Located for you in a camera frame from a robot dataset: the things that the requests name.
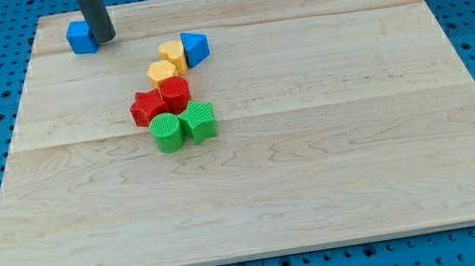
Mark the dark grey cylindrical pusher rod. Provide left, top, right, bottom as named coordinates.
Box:
left=76, top=0, right=116, bottom=43

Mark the blue triangle block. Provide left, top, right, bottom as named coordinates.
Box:
left=179, top=32, right=211, bottom=68

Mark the red star block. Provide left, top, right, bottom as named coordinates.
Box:
left=129, top=89, right=168, bottom=127

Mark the green star block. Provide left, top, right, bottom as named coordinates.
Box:
left=177, top=100, right=217, bottom=145

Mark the blue cube block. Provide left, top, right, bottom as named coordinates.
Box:
left=66, top=21, right=98, bottom=55

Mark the yellow heart block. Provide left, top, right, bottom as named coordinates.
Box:
left=158, top=40, right=188, bottom=76

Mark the yellow hexagon block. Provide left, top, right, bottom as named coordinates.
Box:
left=146, top=60, right=177, bottom=89

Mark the red cylinder block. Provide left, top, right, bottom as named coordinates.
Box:
left=159, top=76, right=191, bottom=114

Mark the green cylinder block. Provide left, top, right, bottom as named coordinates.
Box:
left=148, top=112, right=184, bottom=154

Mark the light wooden board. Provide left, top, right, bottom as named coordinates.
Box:
left=0, top=0, right=475, bottom=266

